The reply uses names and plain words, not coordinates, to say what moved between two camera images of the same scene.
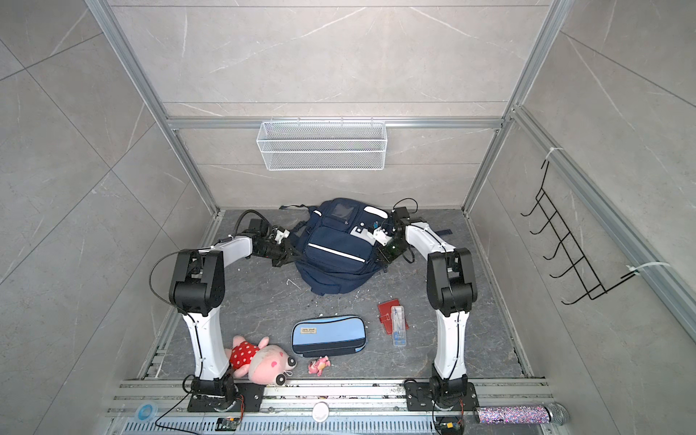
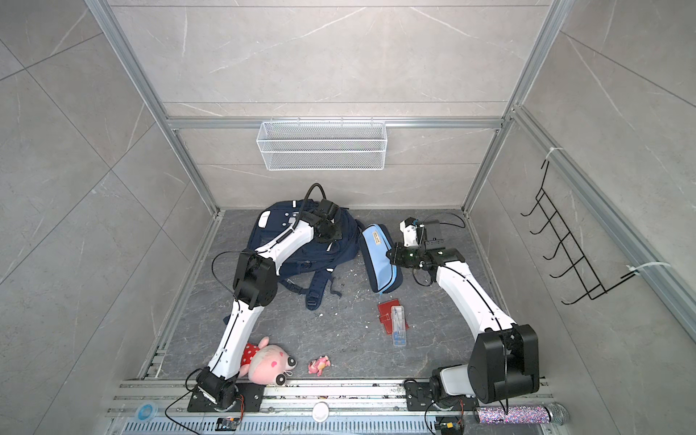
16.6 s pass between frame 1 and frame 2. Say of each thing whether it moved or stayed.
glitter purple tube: stayed
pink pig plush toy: stayed
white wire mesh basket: stayed
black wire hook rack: stayed
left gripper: moved
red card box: stayed
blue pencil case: moved
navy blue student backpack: moved
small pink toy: stayed
